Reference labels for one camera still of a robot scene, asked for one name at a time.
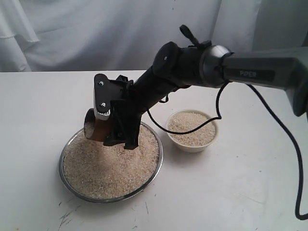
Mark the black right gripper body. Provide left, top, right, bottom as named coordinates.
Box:
left=111, top=79, right=141, bottom=125

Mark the brown wooden cup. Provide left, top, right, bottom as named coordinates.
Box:
left=83, top=108, right=113, bottom=142

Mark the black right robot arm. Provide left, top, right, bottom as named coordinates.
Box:
left=103, top=42, right=308, bottom=149

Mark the steel plate of rice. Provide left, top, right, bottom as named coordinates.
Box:
left=58, top=123, right=164, bottom=204

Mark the cream bowl of rice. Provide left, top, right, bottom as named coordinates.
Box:
left=166, top=109, right=219, bottom=153

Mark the white backdrop curtain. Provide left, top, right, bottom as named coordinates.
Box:
left=0, top=0, right=308, bottom=72

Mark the black camera cable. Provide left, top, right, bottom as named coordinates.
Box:
left=144, top=24, right=308, bottom=220

